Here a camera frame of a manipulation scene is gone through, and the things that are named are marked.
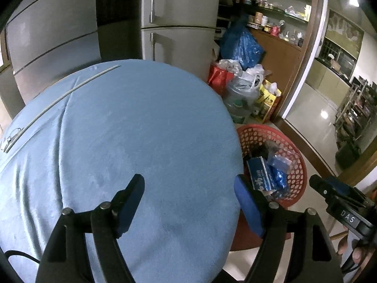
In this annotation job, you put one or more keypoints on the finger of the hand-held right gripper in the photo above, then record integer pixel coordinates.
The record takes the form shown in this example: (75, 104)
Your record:
(347, 193)
(319, 187)

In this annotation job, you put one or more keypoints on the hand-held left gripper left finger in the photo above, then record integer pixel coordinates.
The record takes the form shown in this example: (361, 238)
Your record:
(129, 209)

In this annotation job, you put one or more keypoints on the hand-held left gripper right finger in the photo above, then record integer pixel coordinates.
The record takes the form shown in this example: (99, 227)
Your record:
(249, 209)

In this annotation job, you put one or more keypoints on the blue and white box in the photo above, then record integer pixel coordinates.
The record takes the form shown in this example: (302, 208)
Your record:
(259, 174)

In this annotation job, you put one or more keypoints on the black plastic bag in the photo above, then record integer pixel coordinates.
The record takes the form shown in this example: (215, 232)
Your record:
(268, 147)

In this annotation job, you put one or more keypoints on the red mesh basket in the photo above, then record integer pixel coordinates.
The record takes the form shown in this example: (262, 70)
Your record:
(256, 131)

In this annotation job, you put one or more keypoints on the person's right hand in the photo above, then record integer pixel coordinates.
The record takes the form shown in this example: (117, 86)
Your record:
(360, 255)

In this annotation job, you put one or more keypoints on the dark red stool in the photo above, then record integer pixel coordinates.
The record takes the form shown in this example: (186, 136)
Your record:
(243, 241)

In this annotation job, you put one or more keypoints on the dark bag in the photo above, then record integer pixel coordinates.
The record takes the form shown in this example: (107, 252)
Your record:
(347, 154)

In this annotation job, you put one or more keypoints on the metal rack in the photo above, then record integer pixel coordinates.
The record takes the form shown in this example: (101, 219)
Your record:
(356, 109)

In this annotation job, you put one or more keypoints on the blue tablecloth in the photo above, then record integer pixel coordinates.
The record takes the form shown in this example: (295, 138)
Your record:
(132, 123)

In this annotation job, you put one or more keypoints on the yellow paper bag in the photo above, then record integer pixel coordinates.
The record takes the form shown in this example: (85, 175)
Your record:
(266, 103)

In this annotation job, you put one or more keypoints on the clear plastic bag bundle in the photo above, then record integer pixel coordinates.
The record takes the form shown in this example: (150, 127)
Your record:
(238, 100)

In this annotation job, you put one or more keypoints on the kitchen counter cabinet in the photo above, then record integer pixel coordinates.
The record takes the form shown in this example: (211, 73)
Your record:
(321, 76)

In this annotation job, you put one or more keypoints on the white plastic bag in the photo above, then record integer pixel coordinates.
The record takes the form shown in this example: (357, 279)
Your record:
(253, 72)

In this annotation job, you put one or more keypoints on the red gift bag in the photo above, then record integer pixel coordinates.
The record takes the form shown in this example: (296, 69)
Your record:
(219, 78)

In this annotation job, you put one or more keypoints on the thin grey strip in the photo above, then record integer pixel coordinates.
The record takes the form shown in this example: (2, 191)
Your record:
(88, 80)

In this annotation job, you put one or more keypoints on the wooden shelf cabinet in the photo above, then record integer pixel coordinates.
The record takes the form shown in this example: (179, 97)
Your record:
(282, 47)

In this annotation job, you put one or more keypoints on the clear crumpled plastic bag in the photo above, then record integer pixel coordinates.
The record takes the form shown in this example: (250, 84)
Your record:
(228, 64)

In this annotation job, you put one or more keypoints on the large blue plastic bag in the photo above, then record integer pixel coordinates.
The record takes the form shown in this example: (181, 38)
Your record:
(241, 47)

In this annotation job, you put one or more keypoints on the shelf of jars and bottles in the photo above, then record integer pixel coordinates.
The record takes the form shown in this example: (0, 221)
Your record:
(259, 19)

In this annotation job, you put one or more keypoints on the grey cabinet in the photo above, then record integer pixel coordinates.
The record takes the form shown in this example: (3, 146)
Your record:
(53, 35)

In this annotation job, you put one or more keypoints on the grey refrigerator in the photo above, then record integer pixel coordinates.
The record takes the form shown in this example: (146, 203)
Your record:
(182, 20)

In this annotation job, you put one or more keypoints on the framed wall painting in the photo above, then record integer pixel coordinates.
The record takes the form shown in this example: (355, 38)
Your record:
(344, 29)

